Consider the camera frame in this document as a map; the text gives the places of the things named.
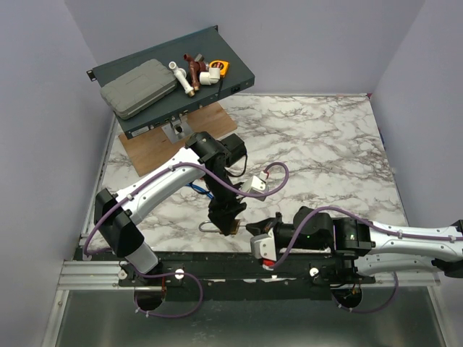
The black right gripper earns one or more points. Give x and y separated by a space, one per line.
262 226

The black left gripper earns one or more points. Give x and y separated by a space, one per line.
223 213

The brass padlock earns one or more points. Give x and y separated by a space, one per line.
207 226

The blue cable lock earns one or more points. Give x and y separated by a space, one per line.
200 190

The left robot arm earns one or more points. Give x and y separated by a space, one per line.
117 215

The white pvc elbow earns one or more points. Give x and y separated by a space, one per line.
210 77

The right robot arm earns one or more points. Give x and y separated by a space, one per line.
356 248

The wooden board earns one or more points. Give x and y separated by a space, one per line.
152 149

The white pvc pipe fitting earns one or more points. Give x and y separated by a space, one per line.
181 76

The yellow tape measure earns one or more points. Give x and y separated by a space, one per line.
222 65

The brown pipe valve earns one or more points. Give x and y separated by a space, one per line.
196 65

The grey plastic tool case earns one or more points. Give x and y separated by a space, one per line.
138 89

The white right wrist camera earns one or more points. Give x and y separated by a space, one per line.
263 247

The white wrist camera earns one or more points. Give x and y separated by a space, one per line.
263 247
255 185

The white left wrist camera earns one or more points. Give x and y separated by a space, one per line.
255 185

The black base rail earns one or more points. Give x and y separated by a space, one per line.
225 276

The metal shelf stand bracket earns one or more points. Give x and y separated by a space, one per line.
176 131

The aluminium extrusion rail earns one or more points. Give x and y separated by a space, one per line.
104 275

